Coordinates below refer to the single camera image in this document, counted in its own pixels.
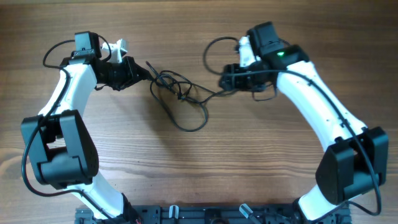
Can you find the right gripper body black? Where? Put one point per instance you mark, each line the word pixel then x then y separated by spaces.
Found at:
pixel 247 81

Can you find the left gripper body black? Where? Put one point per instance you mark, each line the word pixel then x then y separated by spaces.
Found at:
pixel 122 74

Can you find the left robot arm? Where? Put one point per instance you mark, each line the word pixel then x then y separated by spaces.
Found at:
pixel 60 156

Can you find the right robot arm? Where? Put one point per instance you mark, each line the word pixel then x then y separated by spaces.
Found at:
pixel 354 158

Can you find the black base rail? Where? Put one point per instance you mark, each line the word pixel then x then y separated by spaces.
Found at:
pixel 270 213

